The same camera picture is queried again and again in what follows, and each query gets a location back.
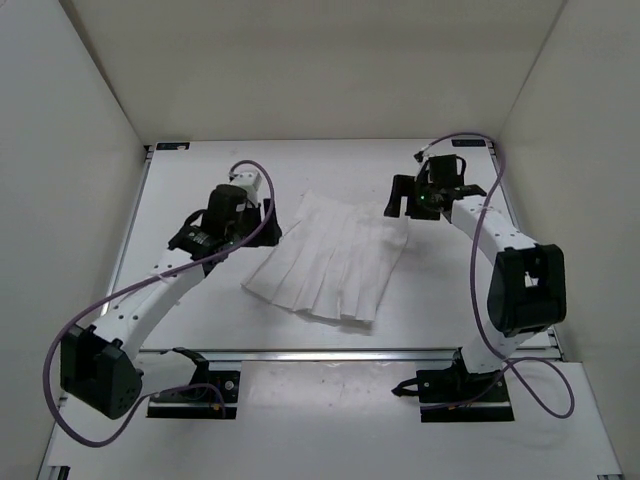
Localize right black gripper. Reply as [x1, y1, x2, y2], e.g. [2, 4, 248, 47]
[385, 176, 440, 222]

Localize white pleated skirt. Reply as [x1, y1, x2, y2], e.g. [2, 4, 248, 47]
[242, 190, 409, 323]

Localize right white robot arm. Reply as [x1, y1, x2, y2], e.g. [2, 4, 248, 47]
[384, 154, 567, 401]

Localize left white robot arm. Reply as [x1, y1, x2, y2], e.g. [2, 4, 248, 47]
[60, 171, 281, 420]

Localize right blue table label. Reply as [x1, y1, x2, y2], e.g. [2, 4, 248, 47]
[451, 138, 486, 148]

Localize blue table label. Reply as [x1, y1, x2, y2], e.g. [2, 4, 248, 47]
[451, 138, 486, 148]
[155, 142, 190, 151]

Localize left blue table label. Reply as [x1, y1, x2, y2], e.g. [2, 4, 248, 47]
[155, 142, 190, 151]

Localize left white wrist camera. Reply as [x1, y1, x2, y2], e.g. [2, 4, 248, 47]
[229, 170, 263, 194]

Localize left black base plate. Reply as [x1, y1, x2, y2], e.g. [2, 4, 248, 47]
[147, 347, 241, 420]

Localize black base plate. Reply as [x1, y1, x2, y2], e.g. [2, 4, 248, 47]
[391, 362, 515, 423]
[147, 347, 241, 420]

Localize aluminium table rail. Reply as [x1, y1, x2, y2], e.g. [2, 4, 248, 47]
[139, 348, 561, 364]

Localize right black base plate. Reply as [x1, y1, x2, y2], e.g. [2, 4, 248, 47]
[391, 362, 515, 423]

